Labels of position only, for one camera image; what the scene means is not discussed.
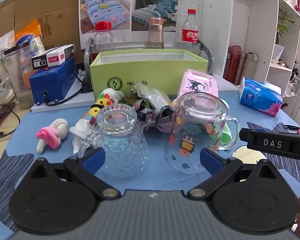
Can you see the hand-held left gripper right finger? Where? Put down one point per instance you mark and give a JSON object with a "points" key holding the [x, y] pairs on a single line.
{"points": [[209, 159]]}

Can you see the clear plastic zip bag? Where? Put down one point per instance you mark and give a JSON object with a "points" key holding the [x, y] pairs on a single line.
{"points": [[152, 96]]}

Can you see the cartoon printed glass mug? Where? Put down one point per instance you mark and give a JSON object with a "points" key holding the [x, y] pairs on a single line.
{"points": [[190, 130]]}

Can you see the white and green packet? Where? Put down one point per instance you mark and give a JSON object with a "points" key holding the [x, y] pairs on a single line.
{"points": [[38, 46]]}

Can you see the white shelf unit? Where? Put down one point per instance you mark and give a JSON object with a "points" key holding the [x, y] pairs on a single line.
{"points": [[262, 17]]}

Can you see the white paper holder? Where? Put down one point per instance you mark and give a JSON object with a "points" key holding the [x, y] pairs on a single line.
{"points": [[278, 52]]}

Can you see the white sock with colourful print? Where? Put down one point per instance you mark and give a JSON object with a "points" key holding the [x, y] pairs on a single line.
{"points": [[90, 120]]}

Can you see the pink tissue pack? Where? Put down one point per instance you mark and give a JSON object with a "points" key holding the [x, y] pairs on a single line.
{"points": [[200, 82]]}

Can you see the green potted plant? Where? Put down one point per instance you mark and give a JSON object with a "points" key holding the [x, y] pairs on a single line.
{"points": [[283, 25]]}

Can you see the clear glass jar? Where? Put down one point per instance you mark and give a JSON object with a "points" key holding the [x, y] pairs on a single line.
{"points": [[155, 33]]}

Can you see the grey metal bracket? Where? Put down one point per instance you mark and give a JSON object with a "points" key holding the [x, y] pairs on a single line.
{"points": [[87, 55], [206, 52]]}

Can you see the red thermos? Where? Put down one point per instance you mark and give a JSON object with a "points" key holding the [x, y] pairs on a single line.
{"points": [[233, 63]]}

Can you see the plastic jar with red lid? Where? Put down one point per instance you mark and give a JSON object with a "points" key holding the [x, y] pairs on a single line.
{"points": [[103, 36]]}

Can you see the white plastic bag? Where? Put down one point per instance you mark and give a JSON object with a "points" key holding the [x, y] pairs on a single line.
{"points": [[1, 55]]}

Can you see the pink and white plush toy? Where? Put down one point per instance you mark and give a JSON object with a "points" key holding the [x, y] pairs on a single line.
{"points": [[50, 135]]}

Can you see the grey patterned cloth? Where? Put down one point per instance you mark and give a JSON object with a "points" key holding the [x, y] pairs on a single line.
{"points": [[162, 120]]}

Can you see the smartphone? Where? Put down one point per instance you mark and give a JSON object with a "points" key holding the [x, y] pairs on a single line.
{"points": [[0, 118]]}

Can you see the green tassel sachet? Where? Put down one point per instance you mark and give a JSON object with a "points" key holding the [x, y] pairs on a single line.
{"points": [[130, 100]]}

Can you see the blue power supply box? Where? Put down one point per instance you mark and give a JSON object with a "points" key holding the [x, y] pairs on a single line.
{"points": [[55, 80]]}

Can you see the dark striped cloth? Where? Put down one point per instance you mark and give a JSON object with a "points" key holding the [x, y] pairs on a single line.
{"points": [[7, 175]]}

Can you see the brown cardboard sheet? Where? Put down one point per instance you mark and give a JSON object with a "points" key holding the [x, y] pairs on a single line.
{"points": [[40, 7]]}

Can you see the black and white carton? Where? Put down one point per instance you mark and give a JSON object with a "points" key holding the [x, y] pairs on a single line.
{"points": [[52, 56]]}

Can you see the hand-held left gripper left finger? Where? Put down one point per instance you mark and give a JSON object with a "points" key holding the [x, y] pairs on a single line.
{"points": [[95, 158]]}

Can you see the red label cola bottle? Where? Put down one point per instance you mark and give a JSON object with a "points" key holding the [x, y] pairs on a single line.
{"points": [[190, 30]]}

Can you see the orange and blue packet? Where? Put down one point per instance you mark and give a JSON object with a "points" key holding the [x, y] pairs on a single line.
{"points": [[27, 33]]}

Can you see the red and black clip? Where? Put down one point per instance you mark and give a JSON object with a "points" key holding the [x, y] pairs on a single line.
{"points": [[296, 129]]}

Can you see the blue tissue pack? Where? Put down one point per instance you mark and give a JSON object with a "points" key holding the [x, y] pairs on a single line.
{"points": [[260, 96]]}

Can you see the beige thermos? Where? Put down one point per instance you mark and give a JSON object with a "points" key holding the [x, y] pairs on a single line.
{"points": [[251, 65]]}

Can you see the textured clear glass mug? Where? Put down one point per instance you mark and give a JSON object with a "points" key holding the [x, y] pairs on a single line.
{"points": [[122, 140]]}

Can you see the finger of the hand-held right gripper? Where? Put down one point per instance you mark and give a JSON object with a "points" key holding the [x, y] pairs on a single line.
{"points": [[270, 143]]}

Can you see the green cardboard box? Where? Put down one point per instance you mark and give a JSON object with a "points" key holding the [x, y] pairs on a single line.
{"points": [[150, 77]]}

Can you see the clear plastic container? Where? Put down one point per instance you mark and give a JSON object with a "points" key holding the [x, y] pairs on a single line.
{"points": [[17, 77]]}

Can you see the black power adapter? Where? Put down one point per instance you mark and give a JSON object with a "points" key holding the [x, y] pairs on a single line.
{"points": [[86, 85]]}

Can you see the cream soft pad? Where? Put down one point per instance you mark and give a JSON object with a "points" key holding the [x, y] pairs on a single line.
{"points": [[250, 153]]}

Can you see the blue table mat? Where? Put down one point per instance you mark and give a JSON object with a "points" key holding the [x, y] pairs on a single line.
{"points": [[35, 122]]}

